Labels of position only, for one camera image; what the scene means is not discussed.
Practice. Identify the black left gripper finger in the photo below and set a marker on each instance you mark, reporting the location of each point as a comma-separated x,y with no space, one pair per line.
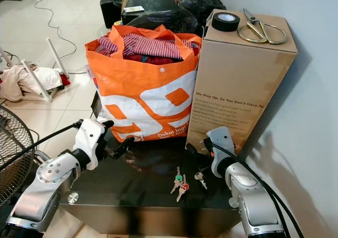
120,154
123,144

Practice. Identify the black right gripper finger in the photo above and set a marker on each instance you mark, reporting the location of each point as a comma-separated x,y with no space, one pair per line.
199,163
193,149

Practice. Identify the single silver key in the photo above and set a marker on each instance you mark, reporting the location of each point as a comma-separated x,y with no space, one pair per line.
200,179

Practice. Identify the key bunch green red tags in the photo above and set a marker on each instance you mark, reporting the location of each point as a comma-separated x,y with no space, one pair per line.
180,185

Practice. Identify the black glass-top low table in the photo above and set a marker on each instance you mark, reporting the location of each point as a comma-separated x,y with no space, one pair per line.
137,195

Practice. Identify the orange and white shopping bag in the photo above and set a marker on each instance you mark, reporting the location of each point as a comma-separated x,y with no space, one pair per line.
140,98

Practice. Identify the silver round table cap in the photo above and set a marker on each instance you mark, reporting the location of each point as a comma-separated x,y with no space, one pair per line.
73,197
232,201

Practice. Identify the tall brown cardboard box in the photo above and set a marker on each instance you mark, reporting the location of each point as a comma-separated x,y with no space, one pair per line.
237,84

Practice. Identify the small dark red cloth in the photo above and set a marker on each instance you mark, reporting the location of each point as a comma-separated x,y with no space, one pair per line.
65,80

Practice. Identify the plain red garment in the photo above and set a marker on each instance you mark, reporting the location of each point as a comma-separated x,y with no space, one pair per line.
150,60

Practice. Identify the metal grille floor fan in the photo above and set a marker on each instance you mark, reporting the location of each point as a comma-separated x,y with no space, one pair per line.
15,153

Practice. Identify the red white striped cloth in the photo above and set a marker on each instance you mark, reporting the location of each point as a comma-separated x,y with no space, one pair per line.
153,46

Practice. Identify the beige crumpled cloth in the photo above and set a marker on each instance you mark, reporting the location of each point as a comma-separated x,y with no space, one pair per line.
18,79

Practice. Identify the black tape roll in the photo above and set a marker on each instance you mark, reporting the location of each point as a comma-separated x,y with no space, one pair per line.
219,24

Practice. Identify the black round stool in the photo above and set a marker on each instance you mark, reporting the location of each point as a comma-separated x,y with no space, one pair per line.
111,10

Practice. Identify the golden metal scissors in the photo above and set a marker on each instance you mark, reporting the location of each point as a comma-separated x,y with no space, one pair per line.
256,30

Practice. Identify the white paper card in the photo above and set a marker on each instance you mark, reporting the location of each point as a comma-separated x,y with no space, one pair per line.
133,9

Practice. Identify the black plastic rubbish bag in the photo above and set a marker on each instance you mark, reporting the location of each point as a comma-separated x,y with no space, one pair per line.
195,8

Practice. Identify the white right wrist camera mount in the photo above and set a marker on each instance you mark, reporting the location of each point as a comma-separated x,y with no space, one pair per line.
220,143

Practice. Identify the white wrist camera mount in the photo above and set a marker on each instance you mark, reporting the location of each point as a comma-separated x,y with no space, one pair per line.
220,143
91,137

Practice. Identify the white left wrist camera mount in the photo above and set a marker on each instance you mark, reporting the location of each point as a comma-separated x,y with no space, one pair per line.
91,137

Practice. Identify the chrome tube frame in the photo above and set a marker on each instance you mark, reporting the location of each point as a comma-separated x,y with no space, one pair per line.
40,156

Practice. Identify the white folding rack frame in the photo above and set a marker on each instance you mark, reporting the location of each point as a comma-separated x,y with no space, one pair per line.
38,82

